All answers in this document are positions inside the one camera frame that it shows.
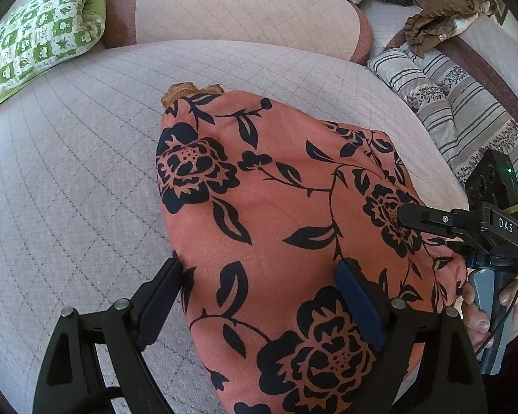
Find person's right hand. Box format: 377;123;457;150
461;278;518;350

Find striped grey cushion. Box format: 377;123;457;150
366;45;518;190

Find green white patterned pillow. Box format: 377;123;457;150
0;0;122;117

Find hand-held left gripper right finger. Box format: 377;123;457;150
334;259;488;414

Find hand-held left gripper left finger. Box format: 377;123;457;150
32;258;183;414

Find pink bolster cushion maroon ends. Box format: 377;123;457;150
103;0;374;65

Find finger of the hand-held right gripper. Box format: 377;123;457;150
427;235;473;256
396;203;456;236

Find brown ruffled cloth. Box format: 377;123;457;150
403;0;508;59

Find orange black floral garment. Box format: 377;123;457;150
155;82;469;414

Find maroon trimmed quilted cushion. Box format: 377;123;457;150
363;0;518;108

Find pink quilted bed cover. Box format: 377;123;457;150
0;39;471;414

